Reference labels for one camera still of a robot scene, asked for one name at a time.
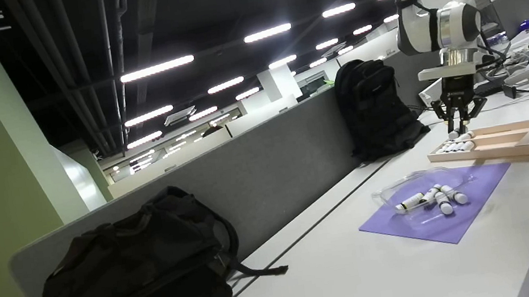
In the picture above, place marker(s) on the clear plastic container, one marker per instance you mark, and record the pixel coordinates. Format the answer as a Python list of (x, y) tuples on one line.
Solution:
[(399, 193)]

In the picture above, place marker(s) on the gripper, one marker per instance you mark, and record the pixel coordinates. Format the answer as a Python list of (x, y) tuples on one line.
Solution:
[(457, 89)]

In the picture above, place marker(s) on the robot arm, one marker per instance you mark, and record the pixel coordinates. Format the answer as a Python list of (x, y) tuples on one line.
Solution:
[(412, 27)]

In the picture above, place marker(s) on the grey desk partition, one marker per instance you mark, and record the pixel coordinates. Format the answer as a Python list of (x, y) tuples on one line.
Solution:
[(516, 10), (267, 168)]

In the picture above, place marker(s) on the row of small white bottles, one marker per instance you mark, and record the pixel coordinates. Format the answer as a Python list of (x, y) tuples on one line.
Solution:
[(456, 147)]

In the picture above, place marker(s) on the small white bottle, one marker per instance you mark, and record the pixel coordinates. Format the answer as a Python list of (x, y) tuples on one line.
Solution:
[(444, 203), (431, 193), (410, 201), (462, 136), (455, 195)]

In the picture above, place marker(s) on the black backpack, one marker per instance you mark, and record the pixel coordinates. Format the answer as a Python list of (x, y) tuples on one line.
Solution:
[(149, 271), (374, 106)]

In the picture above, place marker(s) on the purple mat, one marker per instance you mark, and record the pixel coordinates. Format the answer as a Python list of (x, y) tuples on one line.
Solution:
[(452, 226)]

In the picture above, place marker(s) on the wooden tray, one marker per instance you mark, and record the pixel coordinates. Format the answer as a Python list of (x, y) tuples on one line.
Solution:
[(507, 138)]

